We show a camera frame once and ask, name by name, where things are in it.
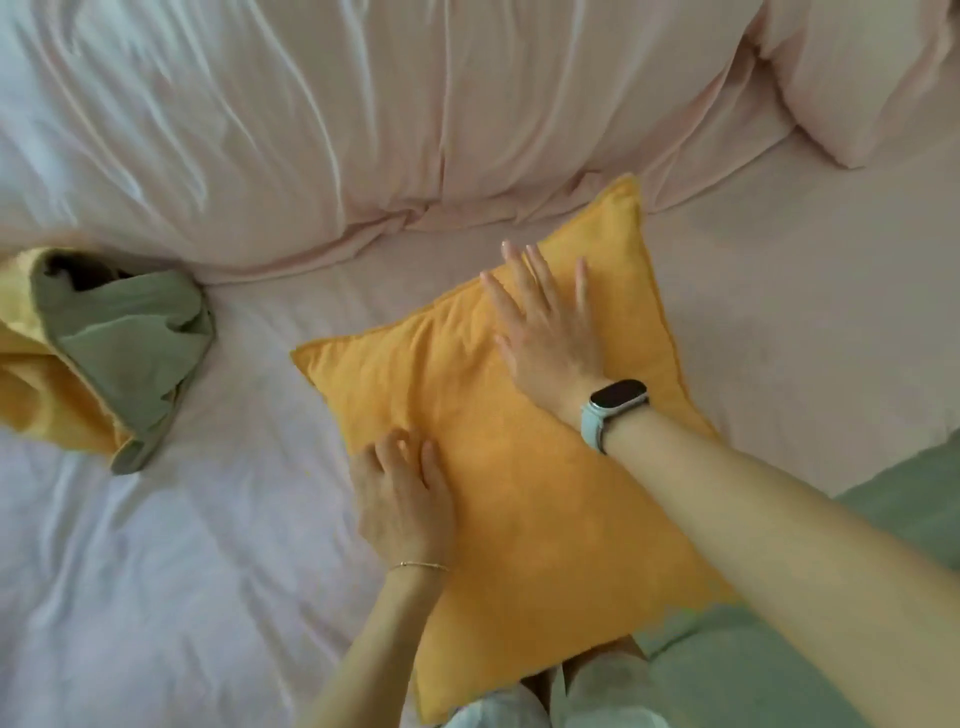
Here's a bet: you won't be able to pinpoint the person's right hand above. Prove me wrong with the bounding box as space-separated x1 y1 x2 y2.
479 239 607 433

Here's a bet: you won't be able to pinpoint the person's left hand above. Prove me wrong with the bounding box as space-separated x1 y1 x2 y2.
350 429 457 571

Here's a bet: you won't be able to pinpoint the grey and orange pillowcase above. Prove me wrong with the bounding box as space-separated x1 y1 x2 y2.
290 173 740 727
0 247 219 476

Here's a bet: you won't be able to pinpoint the pink bed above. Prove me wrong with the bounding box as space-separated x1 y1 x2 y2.
0 127 960 728

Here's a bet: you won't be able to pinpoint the person's left forearm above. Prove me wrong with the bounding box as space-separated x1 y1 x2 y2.
299 566 451 728

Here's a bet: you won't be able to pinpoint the person's right forearm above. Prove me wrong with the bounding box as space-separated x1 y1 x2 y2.
603 408 960 728

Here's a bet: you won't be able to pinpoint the person's right leg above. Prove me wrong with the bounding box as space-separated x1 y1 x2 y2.
562 633 648 676

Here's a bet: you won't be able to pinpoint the person's white shorts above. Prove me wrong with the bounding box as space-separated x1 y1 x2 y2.
442 648 669 728

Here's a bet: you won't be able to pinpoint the white smartwatch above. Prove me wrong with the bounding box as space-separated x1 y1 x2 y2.
579 378 651 457

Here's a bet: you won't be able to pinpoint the pink ruffled duvet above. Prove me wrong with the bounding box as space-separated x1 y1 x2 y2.
0 0 796 286

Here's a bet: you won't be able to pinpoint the pink pillow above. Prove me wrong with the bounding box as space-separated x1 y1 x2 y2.
757 0 960 170

